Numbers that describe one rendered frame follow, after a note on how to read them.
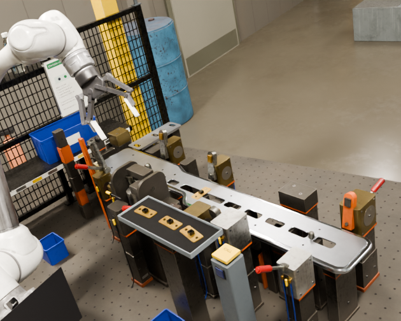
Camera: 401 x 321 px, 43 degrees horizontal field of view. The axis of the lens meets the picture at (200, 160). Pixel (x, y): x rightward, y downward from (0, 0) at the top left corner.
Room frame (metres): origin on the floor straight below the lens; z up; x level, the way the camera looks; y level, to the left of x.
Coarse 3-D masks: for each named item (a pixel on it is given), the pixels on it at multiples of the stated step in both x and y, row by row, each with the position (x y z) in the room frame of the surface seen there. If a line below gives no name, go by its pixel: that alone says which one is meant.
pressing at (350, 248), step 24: (168, 168) 2.01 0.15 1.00; (216, 192) 1.72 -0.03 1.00; (240, 192) 1.69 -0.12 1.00; (264, 216) 1.50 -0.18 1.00; (288, 216) 1.47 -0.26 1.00; (264, 240) 1.37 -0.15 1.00; (288, 240) 1.34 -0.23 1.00; (312, 240) 1.31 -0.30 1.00; (336, 240) 1.28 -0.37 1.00; (360, 240) 1.26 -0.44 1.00; (336, 264) 1.18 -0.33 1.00
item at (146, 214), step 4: (140, 208) 1.48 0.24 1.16; (144, 208) 1.45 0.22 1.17; (148, 208) 1.46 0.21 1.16; (136, 212) 1.46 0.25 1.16; (140, 212) 1.45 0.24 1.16; (144, 212) 1.44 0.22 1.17; (148, 212) 1.44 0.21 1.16; (152, 212) 1.44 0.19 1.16; (156, 212) 1.43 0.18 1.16; (144, 216) 1.42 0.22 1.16; (148, 216) 1.42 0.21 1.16; (152, 216) 1.41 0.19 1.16
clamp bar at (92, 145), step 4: (96, 136) 2.03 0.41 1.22; (88, 140) 2.02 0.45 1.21; (96, 140) 2.02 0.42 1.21; (88, 144) 2.00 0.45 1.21; (92, 144) 2.00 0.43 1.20; (92, 148) 2.00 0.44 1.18; (96, 148) 2.00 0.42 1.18; (92, 152) 2.02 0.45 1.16; (96, 152) 2.00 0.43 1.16; (100, 152) 2.01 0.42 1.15; (96, 156) 2.00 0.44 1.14; (100, 156) 2.01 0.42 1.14; (96, 160) 2.03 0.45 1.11; (100, 160) 2.00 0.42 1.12; (104, 160) 2.01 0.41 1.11; (100, 164) 2.01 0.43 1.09; (104, 164) 2.01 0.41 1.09; (104, 168) 2.01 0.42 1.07
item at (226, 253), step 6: (222, 246) 1.18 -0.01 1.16; (228, 246) 1.17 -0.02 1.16; (216, 252) 1.16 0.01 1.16; (222, 252) 1.15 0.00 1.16; (228, 252) 1.15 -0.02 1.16; (234, 252) 1.14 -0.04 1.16; (240, 252) 1.15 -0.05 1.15; (216, 258) 1.14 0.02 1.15; (222, 258) 1.13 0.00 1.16; (228, 258) 1.12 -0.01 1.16
